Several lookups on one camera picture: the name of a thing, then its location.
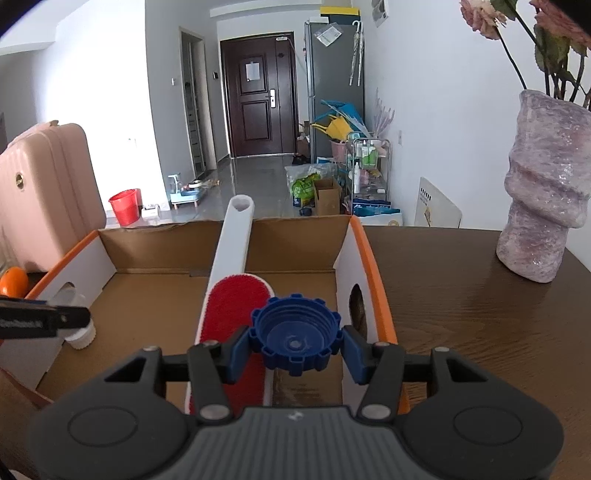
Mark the grey refrigerator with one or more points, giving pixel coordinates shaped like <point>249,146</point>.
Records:
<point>330,92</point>

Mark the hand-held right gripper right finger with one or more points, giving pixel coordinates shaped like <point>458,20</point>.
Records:
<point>355,357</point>

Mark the orange fruit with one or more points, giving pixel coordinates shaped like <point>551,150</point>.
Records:
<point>13,281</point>

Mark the red and white lint brush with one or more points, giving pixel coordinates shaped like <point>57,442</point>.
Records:
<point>221,314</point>

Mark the white board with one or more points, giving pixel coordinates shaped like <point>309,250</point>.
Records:
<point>438,205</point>

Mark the dark brown door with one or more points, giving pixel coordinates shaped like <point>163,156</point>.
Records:
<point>258,97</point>

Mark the purple textured vase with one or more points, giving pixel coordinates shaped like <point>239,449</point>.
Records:
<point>545,184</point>

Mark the red cardboard box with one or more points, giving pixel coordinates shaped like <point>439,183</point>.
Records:
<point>138,314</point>

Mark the brown open carton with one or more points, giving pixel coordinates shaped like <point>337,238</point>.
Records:
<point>328,201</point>

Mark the clear folded umbrella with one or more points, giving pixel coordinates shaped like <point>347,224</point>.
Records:
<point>356,53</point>

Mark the blue ribbed cap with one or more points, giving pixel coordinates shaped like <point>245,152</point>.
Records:
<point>295,334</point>

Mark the red plastic bucket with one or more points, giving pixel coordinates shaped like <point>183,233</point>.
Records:
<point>124,207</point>

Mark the white wall panel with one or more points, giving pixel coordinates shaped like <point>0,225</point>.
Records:
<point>379,11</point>

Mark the blue and white carton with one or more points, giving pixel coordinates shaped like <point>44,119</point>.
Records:
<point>376,210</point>

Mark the white ribbed cap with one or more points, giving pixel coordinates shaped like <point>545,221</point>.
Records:
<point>82,337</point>

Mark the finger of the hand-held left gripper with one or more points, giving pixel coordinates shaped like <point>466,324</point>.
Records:
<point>74,318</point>

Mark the yellow and black box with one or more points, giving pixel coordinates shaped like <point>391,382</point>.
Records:
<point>339,13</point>

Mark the clear trolley rack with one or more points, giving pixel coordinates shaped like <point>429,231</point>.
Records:
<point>369,175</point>

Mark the pink plastic bucket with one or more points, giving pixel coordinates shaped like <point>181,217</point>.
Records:
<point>339,150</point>

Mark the green printed bag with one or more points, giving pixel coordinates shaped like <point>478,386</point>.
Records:
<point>304,189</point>

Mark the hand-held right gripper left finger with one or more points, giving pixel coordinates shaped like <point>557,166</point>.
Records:
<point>238,355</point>

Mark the yellow plastic dustpan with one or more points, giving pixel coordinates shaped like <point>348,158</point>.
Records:
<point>334,128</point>

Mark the blue pet water fountain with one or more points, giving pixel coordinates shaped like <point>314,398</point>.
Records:
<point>184,194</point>

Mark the dried pink roses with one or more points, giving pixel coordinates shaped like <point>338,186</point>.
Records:
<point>545,41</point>

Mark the pink suitcase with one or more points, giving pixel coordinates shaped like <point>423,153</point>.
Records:
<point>46,194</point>

